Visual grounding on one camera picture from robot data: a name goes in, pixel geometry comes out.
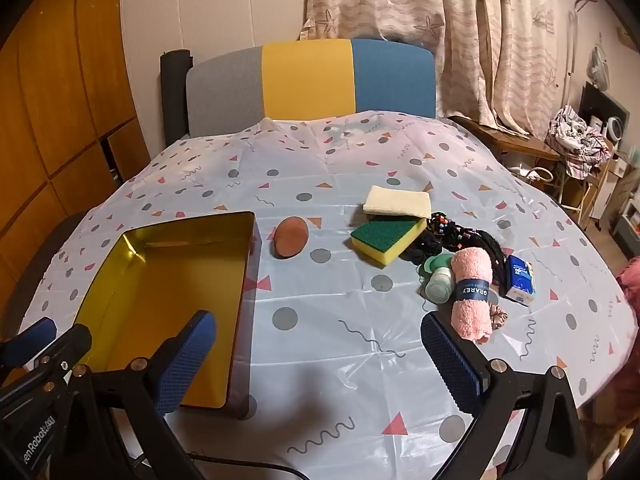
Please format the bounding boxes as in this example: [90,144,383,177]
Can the gold metal tin box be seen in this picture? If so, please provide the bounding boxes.
[72,211,262,418]

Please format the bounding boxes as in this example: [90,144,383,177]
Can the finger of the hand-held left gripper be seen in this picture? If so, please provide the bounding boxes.
[0,318,57,368]
[0,326,92,396]

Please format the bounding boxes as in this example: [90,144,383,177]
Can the black monitor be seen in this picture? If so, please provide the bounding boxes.
[580,82,631,136]

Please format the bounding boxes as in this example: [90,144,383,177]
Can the grey yellow blue chair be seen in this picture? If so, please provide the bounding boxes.
[186,38,437,138]

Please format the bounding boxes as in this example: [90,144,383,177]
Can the white cable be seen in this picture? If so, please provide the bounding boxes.
[515,162,556,184]

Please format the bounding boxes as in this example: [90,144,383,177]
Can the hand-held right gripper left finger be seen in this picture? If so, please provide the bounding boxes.
[67,310,217,480]

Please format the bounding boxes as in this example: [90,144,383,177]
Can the beige patterned curtain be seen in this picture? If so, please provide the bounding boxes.
[300,0,561,136]

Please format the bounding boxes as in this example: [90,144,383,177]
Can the wooden side table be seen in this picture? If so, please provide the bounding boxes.
[450,115,561,171]

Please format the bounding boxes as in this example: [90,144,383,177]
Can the black scrunchie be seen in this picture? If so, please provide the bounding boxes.
[404,239,443,265]

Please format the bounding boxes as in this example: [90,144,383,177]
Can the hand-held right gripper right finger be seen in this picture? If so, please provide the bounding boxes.
[421,312,586,480]

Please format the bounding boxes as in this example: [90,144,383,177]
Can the small green capped bottle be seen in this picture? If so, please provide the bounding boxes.
[417,254,453,303]

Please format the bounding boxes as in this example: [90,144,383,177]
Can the pink towel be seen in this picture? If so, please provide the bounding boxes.
[450,247,496,345]

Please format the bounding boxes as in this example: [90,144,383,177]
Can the pale yellow folded cloth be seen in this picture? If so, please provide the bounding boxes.
[363,185,432,220]

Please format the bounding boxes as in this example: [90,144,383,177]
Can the white patterned tablecloth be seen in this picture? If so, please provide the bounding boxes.
[20,110,638,480]

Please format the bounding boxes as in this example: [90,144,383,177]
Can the black beaded hair ties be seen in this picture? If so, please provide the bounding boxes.
[429,211,507,281]

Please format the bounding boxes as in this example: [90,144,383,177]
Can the pile of clothes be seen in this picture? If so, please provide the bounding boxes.
[547,105,616,178]

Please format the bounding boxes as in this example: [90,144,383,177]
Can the pink garment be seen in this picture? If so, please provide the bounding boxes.
[612,255,640,411]

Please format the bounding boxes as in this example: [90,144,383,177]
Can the green and yellow scrub sponge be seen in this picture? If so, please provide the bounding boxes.
[350,216,428,267]

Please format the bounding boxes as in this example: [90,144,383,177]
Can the brown egg-shaped makeup sponge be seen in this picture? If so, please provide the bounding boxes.
[272,216,309,259]

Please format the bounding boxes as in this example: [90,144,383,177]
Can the blue tissue pack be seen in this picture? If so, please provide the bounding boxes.
[502,255,537,305]

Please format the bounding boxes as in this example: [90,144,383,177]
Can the wooden wardrobe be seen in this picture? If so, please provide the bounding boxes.
[0,0,151,321]

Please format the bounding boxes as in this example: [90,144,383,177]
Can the black cable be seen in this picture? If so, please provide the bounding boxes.
[187,452,303,480]

